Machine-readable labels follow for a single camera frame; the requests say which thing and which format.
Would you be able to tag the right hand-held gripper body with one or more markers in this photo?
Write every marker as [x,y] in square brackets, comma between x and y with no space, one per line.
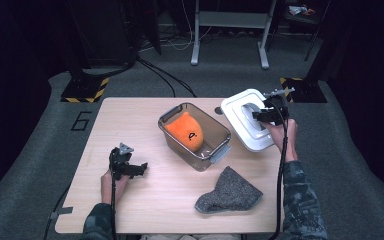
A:
[278,110]

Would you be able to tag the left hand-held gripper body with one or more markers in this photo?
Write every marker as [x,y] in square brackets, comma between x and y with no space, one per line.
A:
[121,163]

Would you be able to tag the white box lid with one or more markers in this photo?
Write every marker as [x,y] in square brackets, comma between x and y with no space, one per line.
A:
[240,116]

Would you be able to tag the orange plush toy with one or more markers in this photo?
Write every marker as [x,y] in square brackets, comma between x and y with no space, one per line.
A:
[183,130]

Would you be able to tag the grey fluffy cloth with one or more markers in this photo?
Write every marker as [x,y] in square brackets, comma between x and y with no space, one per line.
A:
[230,193]

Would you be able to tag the person's left hand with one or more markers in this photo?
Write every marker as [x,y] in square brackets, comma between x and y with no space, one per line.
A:
[111,188]

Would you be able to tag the person's right hand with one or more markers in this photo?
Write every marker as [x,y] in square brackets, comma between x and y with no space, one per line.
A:
[288,140]

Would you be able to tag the black striped stand base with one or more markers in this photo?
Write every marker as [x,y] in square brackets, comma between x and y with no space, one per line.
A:
[308,91]
[83,90]

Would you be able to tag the grey tape strip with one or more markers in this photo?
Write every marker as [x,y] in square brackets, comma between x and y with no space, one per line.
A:
[61,211]

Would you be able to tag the black side table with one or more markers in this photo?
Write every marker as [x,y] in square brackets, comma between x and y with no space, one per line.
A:
[301,19]

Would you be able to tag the white metal stand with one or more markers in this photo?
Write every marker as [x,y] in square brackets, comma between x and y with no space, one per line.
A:
[233,19]

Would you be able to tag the white and orange clutter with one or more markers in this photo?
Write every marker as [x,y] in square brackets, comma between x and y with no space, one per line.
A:
[296,10]

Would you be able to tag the black equipment cabinet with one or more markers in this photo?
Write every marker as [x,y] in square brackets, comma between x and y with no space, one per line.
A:
[103,30]

